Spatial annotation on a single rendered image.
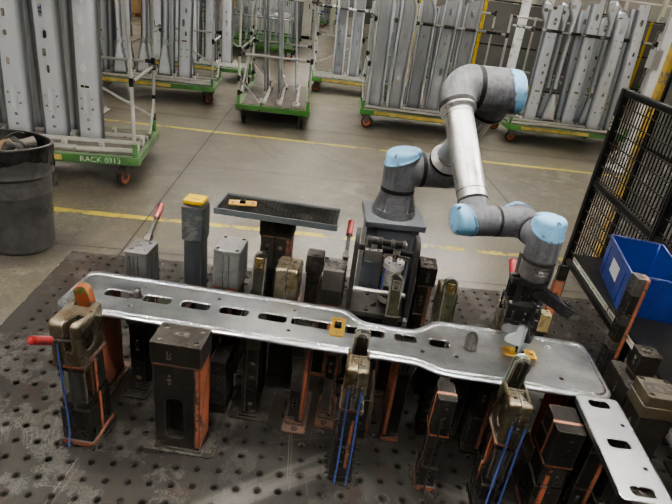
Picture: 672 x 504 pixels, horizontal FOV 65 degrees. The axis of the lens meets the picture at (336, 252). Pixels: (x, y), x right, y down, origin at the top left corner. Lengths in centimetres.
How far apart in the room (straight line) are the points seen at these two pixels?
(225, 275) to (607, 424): 100
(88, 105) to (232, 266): 401
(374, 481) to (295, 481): 20
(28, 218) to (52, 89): 184
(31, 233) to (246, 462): 277
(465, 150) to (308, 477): 89
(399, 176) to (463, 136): 45
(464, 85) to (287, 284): 70
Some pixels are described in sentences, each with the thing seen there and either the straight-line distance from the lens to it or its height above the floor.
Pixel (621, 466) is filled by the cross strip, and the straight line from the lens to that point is 127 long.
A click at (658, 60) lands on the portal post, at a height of 145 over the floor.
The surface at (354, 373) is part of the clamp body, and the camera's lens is 119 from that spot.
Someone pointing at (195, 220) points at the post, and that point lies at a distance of 167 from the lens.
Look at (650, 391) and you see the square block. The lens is 141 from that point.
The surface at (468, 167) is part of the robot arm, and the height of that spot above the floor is 143.
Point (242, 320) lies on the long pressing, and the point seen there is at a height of 100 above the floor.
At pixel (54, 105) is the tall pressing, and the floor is 57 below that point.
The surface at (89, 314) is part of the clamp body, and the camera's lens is 133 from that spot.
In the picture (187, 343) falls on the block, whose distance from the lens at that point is 125.
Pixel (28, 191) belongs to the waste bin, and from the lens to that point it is 380.
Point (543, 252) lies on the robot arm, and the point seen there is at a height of 131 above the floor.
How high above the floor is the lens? 178
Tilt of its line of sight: 26 degrees down
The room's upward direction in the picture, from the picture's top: 7 degrees clockwise
